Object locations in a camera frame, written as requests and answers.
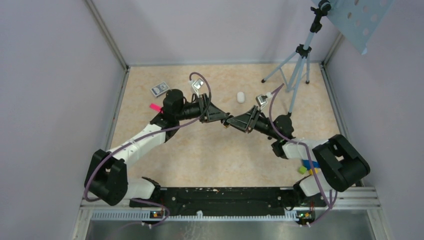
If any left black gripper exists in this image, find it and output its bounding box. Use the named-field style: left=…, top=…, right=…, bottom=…
left=175, top=92, right=228, bottom=123

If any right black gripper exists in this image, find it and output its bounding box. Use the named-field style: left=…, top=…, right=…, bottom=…
left=227, top=105, right=280, bottom=140

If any white earbud charging case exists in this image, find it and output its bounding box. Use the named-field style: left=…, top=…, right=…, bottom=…
left=236, top=91, right=246, bottom=104

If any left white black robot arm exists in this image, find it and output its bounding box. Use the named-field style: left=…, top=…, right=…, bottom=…
left=83, top=89, right=230, bottom=206

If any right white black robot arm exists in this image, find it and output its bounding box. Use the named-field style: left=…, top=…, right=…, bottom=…
left=223, top=106, right=371, bottom=206

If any pink marker piece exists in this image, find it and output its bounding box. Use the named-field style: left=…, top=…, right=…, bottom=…
left=149, top=103, right=162, bottom=113

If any playing card deck box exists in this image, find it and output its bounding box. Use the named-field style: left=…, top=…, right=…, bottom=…
left=150, top=81, right=170, bottom=98

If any light blue tripod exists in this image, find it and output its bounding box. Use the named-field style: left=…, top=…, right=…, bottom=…
left=261, top=0, right=332, bottom=116

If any blue toy car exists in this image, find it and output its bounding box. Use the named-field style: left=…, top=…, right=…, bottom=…
left=301, top=159, right=322, bottom=170

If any green cube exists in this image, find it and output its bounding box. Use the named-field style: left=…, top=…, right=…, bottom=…
left=298, top=166, right=308, bottom=175

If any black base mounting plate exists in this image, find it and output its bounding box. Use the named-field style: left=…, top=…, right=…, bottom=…
left=149, top=187, right=326, bottom=217

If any yellow cube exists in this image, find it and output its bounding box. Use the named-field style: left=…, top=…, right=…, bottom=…
left=308, top=168, right=320, bottom=175

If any perforated blue metal panel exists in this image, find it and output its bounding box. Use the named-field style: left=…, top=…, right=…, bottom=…
left=312, top=0, right=394, bottom=55

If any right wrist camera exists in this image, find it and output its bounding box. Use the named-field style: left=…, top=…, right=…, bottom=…
left=255, top=92, right=273, bottom=111

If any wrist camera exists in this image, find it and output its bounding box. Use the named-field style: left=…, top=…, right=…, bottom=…
left=255, top=92, right=273, bottom=111
left=189, top=78, right=205, bottom=97

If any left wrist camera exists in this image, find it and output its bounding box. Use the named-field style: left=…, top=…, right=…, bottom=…
left=189, top=78, right=205, bottom=97

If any white toothed cable rail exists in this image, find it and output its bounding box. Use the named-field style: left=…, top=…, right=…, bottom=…
left=91, top=210, right=299, bottom=222

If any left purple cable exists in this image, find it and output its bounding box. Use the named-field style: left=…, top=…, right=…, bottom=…
left=82, top=72, right=213, bottom=228

